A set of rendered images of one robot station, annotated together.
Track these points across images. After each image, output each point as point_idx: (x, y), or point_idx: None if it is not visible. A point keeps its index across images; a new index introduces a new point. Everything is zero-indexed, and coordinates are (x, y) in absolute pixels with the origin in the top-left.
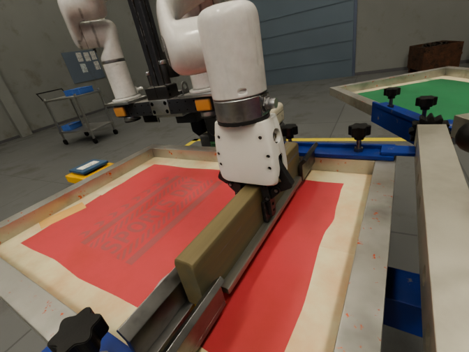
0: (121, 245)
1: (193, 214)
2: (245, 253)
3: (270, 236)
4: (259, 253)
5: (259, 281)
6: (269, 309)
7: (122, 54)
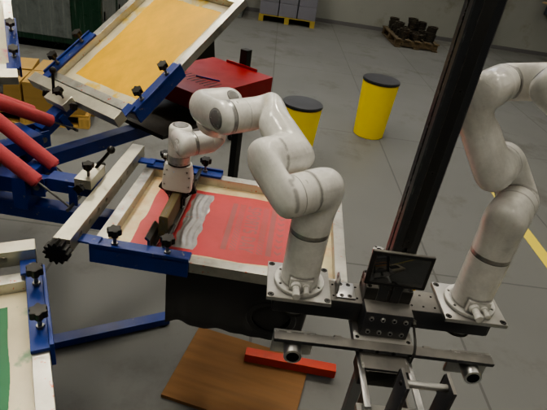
0: (249, 209)
1: (223, 224)
2: None
3: None
4: None
5: None
6: (167, 194)
7: (479, 249)
